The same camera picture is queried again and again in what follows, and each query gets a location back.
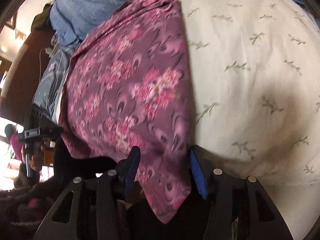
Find olive green cloth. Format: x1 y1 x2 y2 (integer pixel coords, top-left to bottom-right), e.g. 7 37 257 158
30 3 53 33

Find cream leaf-print pillow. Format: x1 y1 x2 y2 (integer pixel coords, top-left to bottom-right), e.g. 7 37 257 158
179 0 319 239

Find black trousers of person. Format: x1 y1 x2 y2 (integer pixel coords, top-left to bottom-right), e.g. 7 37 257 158
1 146 203 239

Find white charger with cable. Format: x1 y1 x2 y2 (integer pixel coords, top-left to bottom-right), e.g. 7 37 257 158
39 47 55 77

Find purple floral shirt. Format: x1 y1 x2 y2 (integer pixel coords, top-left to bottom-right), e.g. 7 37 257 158
59 0 191 223

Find grey patterned duvet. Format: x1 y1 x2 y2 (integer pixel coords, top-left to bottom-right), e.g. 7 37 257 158
33 47 75 124

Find person's left hand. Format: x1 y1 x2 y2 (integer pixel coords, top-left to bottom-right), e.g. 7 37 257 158
21 145 45 172

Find blue plaid quilt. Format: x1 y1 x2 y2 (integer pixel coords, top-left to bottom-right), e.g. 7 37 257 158
50 0 128 48

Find dark wooden headboard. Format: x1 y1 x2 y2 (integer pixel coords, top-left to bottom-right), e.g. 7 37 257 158
1 30 54 125

